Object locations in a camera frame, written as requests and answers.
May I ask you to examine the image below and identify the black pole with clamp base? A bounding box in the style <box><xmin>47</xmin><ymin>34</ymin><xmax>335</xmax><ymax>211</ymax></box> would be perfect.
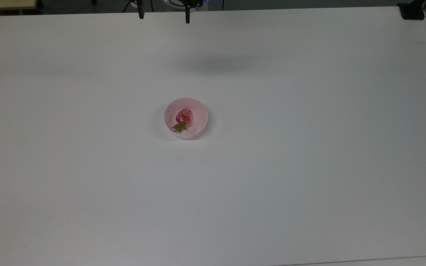
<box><xmin>398</xmin><ymin>0</ymin><xmax>426</xmax><ymax>20</ymax></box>

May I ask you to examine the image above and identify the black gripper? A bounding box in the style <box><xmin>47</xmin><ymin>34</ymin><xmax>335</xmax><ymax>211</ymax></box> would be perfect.
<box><xmin>131</xmin><ymin>0</ymin><xmax>203</xmax><ymax>24</ymax></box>

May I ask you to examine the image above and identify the pink plastic bowl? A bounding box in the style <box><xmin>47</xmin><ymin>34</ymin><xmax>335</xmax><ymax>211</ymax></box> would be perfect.
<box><xmin>164</xmin><ymin>98</ymin><xmax>209</xmax><ymax>140</ymax></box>

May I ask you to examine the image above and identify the beige wooden table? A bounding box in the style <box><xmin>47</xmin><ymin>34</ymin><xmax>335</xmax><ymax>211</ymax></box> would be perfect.
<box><xmin>0</xmin><ymin>0</ymin><xmax>38</xmax><ymax>11</ymax></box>

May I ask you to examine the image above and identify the red strawberry with green leaves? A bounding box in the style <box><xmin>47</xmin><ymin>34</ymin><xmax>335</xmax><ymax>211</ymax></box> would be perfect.
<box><xmin>172</xmin><ymin>108</ymin><xmax>193</xmax><ymax>133</ymax></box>

